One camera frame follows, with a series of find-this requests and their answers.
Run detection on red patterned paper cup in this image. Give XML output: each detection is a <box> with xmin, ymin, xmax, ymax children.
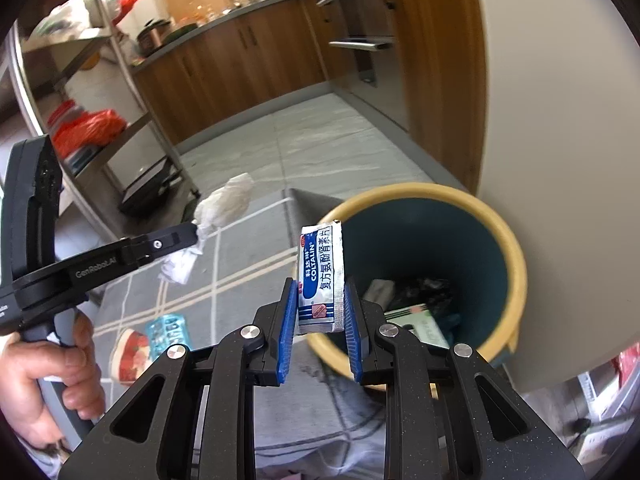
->
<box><xmin>110</xmin><ymin>328</ymin><xmax>151</xmax><ymax>386</ymax></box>

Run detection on green white medicine box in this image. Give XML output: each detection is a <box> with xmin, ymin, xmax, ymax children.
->
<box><xmin>385</xmin><ymin>304</ymin><xmax>449</xmax><ymax>349</ymax></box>

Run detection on black plastic bag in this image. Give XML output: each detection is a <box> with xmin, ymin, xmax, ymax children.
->
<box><xmin>398</xmin><ymin>278</ymin><xmax>461</xmax><ymax>318</ymax></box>

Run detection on white tissue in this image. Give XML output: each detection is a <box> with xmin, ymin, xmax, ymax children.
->
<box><xmin>158</xmin><ymin>172</ymin><xmax>254</xmax><ymax>285</ymax></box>

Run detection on blue white blister pack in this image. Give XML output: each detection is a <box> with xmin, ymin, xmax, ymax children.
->
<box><xmin>297</xmin><ymin>221</ymin><xmax>345</xmax><ymax>334</ymax></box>

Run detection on wooden kitchen cabinets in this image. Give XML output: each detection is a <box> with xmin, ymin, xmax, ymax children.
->
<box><xmin>134</xmin><ymin>0</ymin><xmax>487</xmax><ymax>191</ymax></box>

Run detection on person's left hand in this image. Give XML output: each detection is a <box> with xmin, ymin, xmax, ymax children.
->
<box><xmin>0</xmin><ymin>309</ymin><xmax>106</xmax><ymax>453</ymax></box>

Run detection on red plastic bag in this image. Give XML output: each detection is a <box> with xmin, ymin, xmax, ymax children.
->
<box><xmin>52</xmin><ymin>110</ymin><xmax>128</xmax><ymax>159</ymax></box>

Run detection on light blue snack packet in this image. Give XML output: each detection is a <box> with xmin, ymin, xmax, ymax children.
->
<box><xmin>145</xmin><ymin>314</ymin><xmax>191</xmax><ymax>360</ymax></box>

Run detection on stainless steel shelf rack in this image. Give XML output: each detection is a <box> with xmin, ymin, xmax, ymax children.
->
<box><xmin>1</xmin><ymin>0</ymin><xmax>200</xmax><ymax>242</ymax></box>

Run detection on teal bin with yellow rim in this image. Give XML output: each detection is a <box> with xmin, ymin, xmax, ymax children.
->
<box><xmin>300</xmin><ymin>182</ymin><xmax>527</xmax><ymax>367</ymax></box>

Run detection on dark cooking pot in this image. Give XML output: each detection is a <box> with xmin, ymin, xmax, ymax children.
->
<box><xmin>137</xmin><ymin>18</ymin><xmax>172</xmax><ymax>58</ymax></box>

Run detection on steel drawer oven unit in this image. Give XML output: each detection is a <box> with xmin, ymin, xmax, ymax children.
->
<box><xmin>316</xmin><ymin>0</ymin><xmax>408</xmax><ymax>129</ymax></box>

